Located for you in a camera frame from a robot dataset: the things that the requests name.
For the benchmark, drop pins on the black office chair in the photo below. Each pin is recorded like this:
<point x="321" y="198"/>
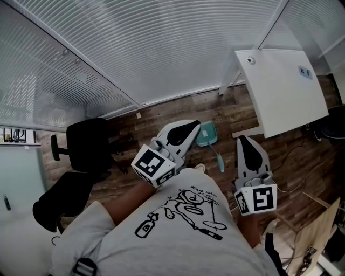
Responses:
<point x="86" y="143"/>

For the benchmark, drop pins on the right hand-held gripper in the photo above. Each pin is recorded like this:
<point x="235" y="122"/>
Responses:
<point x="260" y="200"/>

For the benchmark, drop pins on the teal dustpan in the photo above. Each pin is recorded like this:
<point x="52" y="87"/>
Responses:
<point x="208" y="133"/>

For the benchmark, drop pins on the person's white shoe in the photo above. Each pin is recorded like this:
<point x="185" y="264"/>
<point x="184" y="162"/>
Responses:
<point x="200" y="167"/>

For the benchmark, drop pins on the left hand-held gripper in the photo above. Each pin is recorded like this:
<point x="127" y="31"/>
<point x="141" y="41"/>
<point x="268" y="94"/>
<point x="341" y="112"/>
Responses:
<point x="148" y="164"/>

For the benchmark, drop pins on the small white floor block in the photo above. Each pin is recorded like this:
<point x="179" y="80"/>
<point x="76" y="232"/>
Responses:
<point x="138" y="115"/>

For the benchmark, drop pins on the person in white patterned shirt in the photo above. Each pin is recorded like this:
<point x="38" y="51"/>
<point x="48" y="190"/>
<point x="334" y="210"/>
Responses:
<point x="175" y="250"/>

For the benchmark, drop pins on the person's right forearm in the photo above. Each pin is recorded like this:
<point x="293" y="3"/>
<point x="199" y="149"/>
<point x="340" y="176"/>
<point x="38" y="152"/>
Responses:
<point x="249" y="230"/>

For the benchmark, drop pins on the white table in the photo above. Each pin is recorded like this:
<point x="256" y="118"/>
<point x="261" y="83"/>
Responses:
<point x="283" y="94"/>

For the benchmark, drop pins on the light wooden table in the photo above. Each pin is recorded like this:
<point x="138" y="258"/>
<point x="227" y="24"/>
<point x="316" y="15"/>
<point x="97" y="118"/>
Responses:
<point x="318" y="231"/>

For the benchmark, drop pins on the wooden stick frame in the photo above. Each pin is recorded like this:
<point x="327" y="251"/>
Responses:
<point x="287" y="222"/>

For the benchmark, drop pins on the white slatted blinds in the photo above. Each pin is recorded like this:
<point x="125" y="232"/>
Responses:
<point x="121" y="45"/>

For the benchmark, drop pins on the table socket panel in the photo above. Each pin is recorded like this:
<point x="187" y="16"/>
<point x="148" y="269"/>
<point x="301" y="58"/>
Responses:
<point x="305" y="72"/>

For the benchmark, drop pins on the person's left forearm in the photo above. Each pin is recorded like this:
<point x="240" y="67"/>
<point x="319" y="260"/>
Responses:
<point x="128" y="205"/>

